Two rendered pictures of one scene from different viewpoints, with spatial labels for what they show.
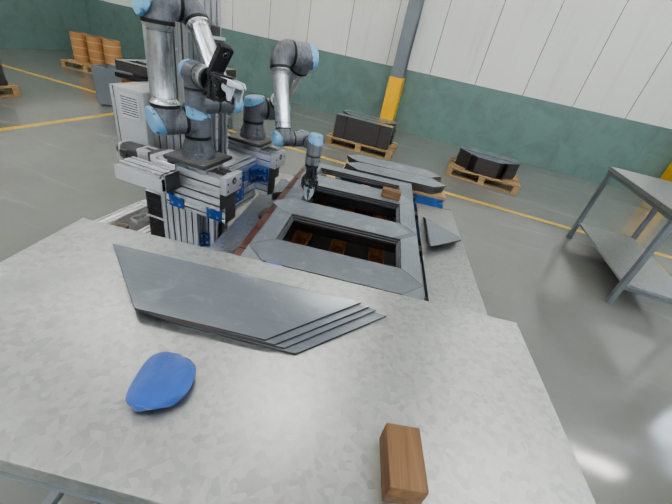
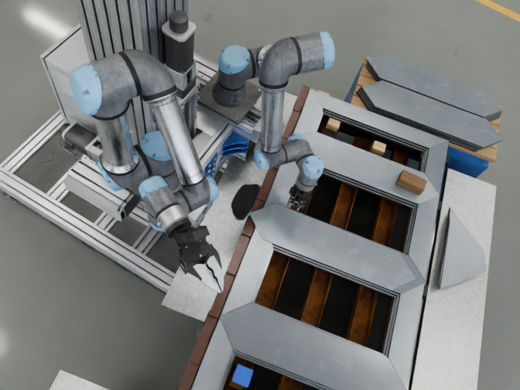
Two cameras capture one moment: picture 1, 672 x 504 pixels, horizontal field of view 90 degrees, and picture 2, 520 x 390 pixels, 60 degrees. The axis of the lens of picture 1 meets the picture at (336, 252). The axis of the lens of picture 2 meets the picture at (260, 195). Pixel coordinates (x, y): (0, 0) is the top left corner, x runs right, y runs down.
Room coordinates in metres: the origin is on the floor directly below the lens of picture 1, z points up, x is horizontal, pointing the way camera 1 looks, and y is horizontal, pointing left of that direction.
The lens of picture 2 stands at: (0.77, 0.35, 2.54)
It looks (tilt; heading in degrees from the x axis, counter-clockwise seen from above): 61 degrees down; 2
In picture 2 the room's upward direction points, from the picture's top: 18 degrees clockwise
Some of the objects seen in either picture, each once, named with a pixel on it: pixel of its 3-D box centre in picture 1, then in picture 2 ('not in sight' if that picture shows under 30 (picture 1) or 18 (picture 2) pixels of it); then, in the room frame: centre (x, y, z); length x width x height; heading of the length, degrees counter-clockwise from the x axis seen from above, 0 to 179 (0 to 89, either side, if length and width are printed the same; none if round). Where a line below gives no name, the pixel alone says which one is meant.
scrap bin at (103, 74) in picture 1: (120, 87); not in sight; (5.73, 4.07, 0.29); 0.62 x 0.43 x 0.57; 95
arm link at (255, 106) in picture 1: (255, 107); (234, 66); (2.03, 0.64, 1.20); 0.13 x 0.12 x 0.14; 128
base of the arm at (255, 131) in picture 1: (252, 128); (230, 86); (2.02, 0.64, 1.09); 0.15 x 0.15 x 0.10
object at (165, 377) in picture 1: (164, 379); not in sight; (0.36, 0.25, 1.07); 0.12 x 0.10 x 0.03; 8
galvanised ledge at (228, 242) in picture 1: (264, 211); (240, 187); (1.81, 0.48, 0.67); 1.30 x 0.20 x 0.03; 178
